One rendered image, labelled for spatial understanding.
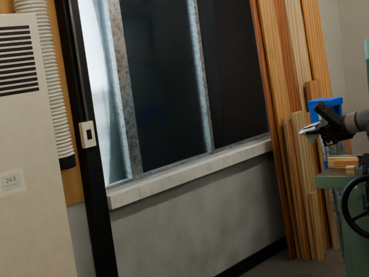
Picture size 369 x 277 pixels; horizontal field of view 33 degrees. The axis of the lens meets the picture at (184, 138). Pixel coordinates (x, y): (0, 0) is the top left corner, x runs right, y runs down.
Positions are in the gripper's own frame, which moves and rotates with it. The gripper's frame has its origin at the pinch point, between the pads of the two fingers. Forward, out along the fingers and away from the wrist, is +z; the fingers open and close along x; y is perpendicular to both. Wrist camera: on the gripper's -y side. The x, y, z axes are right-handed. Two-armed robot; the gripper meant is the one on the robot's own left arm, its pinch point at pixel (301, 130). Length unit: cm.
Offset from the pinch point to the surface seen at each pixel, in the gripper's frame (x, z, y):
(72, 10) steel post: 25, 105, -83
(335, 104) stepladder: 124, 59, 40
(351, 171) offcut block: 38, 14, 42
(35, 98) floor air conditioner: -32, 91, -59
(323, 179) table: 35, 27, 41
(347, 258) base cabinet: 23, 28, 78
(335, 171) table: 45, 26, 43
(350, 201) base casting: 32, 18, 54
